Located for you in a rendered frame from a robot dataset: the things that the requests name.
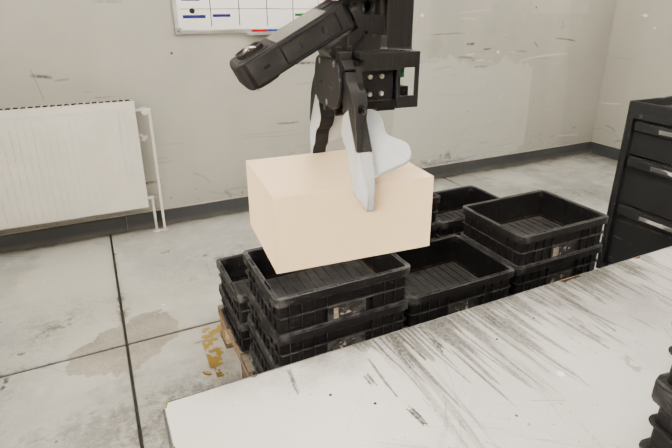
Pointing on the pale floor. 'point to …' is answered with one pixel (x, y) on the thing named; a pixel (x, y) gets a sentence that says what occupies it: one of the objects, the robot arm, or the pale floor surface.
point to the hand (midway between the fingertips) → (335, 188)
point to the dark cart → (641, 185)
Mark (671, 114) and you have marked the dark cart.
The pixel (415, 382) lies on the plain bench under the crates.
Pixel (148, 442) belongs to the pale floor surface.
